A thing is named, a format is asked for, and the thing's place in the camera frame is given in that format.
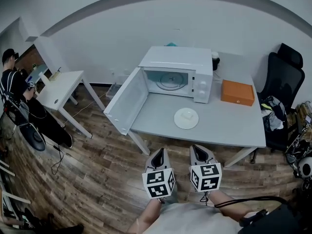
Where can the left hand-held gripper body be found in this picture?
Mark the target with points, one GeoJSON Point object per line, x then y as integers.
{"type": "Point", "coordinates": [158, 181]}

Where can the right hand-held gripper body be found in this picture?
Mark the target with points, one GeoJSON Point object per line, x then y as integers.
{"type": "Point", "coordinates": [206, 177]}

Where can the white food piece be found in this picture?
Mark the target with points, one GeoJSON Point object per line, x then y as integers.
{"type": "Point", "coordinates": [187, 116]}

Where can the white microwave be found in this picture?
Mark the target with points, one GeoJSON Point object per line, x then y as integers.
{"type": "Point", "coordinates": [175, 57]}

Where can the person's left forearm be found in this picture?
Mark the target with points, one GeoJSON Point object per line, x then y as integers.
{"type": "Point", "coordinates": [148, 213]}

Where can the person's right forearm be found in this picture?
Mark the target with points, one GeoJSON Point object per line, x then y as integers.
{"type": "Point", "coordinates": [229, 207]}

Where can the person's grey shirt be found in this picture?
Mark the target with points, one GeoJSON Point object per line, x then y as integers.
{"type": "Point", "coordinates": [195, 218]}

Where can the grey table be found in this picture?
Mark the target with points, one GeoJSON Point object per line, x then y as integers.
{"type": "Point", "coordinates": [226, 123]}

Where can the white round plate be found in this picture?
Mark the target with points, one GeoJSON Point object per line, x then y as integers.
{"type": "Point", "coordinates": [180, 123]}

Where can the black bag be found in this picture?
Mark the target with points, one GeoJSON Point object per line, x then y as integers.
{"type": "Point", "coordinates": [280, 218]}

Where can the orange flat box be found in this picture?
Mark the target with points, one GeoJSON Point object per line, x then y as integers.
{"type": "Point", "coordinates": [237, 91]}

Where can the pile of clothes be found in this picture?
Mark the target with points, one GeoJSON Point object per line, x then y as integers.
{"type": "Point", "coordinates": [274, 113]}

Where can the clear plastic box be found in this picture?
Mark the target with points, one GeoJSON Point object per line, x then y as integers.
{"type": "Point", "coordinates": [113, 91]}

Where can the black cup with white lid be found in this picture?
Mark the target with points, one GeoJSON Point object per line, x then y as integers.
{"type": "Point", "coordinates": [216, 63]}

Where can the black office chair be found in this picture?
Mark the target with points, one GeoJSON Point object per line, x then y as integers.
{"type": "Point", "coordinates": [285, 74]}

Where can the black round stool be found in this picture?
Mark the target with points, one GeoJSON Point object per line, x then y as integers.
{"type": "Point", "coordinates": [34, 136]}

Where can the white small table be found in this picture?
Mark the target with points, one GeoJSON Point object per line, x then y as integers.
{"type": "Point", "coordinates": [64, 86]}

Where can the teal cloth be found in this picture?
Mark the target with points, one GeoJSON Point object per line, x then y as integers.
{"type": "Point", "coordinates": [171, 44]}

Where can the glass top table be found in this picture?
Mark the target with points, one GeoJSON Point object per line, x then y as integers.
{"type": "Point", "coordinates": [36, 72]}

